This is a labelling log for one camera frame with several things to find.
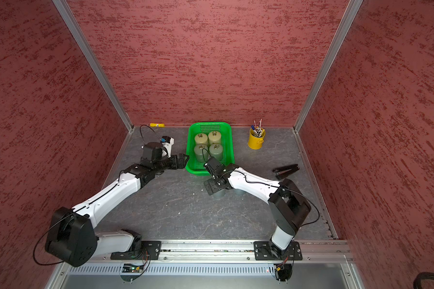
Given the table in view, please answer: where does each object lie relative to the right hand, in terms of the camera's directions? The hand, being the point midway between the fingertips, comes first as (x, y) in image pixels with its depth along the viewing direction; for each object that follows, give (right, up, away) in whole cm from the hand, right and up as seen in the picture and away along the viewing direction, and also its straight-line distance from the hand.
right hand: (218, 187), depth 87 cm
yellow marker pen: (-42, +34, +35) cm, 65 cm away
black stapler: (+36, +6, +11) cm, 38 cm away
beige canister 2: (-3, +25, +17) cm, 31 cm away
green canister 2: (-1, +18, +10) cm, 21 cm away
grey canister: (+1, -4, +2) cm, 5 cm away
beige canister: (-10, +25, +16) cm, 31 cm away
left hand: (-18, +14, -2) cm, 23 cm away
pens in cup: (+21, +29, +10) cm, 37 cm away
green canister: (-10, +17, +12) cm, 23 cm away
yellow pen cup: (+22, +22, +19) cm, 37 cm away
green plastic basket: (-12, +8, +14) cm, 20 cm away
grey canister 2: (+10, -3, +3) cm, 11 cm away
